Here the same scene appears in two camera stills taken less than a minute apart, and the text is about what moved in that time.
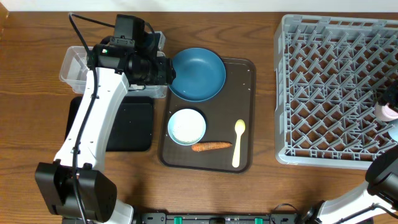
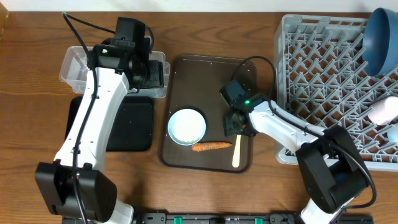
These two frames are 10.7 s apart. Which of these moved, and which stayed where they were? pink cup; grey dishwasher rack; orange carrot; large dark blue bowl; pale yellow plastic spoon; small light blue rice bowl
Moved: large dark blue bowl; pink cup
Stayed: orange carrot; pale yellow plastic spoon; small light blue rice bowl; grey dishwasher rack
